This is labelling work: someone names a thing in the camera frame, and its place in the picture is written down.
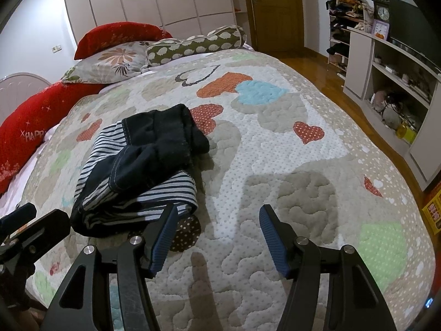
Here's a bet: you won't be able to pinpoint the white bed headboard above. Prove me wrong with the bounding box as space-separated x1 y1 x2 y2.
0 73 51 124

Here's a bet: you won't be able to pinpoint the black television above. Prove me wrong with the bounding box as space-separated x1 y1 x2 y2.
389 0 440 66

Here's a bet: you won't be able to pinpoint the wooden door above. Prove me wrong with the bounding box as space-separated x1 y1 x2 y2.
246 0 304 53

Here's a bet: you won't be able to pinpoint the floral grey pillow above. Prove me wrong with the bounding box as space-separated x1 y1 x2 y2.
61 41 149 84

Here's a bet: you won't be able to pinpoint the white wardrobe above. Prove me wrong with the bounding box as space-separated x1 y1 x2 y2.
65 0 250 40

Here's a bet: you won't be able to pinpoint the red pillow near headboard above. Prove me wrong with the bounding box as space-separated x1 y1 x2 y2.
0 81 105 194

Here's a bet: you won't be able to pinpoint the red pillow at back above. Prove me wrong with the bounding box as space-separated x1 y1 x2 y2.
74 22 172 61

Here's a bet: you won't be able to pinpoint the yellow container on shelf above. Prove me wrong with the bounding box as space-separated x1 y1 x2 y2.
396 121 417 145

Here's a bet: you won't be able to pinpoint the heart pattern quilt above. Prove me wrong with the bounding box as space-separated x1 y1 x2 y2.
22 50 435 330

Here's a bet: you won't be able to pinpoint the olive dotted bolster pillow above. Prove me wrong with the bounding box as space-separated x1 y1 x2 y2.
146 25 247 66

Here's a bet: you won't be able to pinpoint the cluttered shoe rack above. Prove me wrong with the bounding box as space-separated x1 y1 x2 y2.
326 0 374 80

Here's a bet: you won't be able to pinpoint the dark mantel clock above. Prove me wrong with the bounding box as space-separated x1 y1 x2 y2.
372 0 390 23

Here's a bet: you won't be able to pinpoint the yellow box on floor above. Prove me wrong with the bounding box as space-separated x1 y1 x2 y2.
422 183 441 235

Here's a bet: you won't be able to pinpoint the white tv cabinet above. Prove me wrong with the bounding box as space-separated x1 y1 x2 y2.
343 28 440 190

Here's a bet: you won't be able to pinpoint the wall power socket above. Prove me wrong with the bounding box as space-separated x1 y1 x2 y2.
52 45 62 53

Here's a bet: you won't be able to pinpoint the dark frog print pants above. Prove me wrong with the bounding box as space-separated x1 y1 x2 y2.
70 104 209 238

